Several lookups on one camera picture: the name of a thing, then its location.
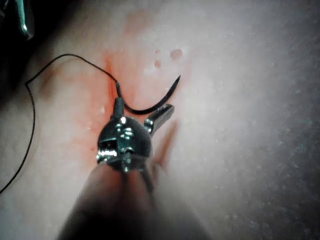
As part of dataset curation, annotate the left arm needle driver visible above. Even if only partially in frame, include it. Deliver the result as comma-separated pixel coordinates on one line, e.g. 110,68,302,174
95,115,154,174

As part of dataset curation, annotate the left arm needle driver jaw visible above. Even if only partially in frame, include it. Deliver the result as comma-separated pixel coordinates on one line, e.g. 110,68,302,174
113,97,125,119
144,103,176,138

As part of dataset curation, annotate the right arm needle driver jaw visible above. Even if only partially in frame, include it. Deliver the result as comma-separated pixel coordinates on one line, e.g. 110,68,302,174
12,0,35,41

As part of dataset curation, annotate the curved steel needle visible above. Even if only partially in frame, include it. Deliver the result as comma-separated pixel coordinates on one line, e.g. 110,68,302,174
115,74,182,117

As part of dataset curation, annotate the black thread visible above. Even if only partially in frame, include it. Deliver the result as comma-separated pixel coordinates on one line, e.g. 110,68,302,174
0,53,119,196

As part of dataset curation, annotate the tissue pad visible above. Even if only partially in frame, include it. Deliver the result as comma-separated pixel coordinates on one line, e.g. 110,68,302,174
0,0,320,240

